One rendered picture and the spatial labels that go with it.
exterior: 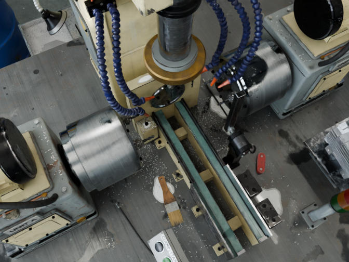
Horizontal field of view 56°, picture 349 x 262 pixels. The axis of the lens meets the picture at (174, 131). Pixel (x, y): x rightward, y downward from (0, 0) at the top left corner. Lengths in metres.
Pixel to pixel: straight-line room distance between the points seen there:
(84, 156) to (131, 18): 0.45
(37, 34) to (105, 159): 1.51
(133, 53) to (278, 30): 0.53
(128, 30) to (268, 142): 0.75
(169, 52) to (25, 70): 0.98
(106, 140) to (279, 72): 0.63
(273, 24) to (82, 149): 0.81
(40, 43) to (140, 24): 1.33
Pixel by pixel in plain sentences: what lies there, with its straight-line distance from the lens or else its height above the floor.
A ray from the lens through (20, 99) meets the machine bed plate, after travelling 1.66.
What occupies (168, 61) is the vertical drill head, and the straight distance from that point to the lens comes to 0.93.
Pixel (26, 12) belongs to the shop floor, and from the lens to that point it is 3.17.
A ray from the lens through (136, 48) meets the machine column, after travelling 1.19.
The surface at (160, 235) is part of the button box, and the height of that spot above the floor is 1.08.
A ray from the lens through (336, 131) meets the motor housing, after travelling 1.29.
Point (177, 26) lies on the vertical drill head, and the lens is 0.82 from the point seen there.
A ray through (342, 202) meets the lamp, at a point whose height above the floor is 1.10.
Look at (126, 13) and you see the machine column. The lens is 1.06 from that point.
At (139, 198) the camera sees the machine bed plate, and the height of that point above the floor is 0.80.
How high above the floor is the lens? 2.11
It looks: 66 degrees down
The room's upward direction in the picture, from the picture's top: straight up
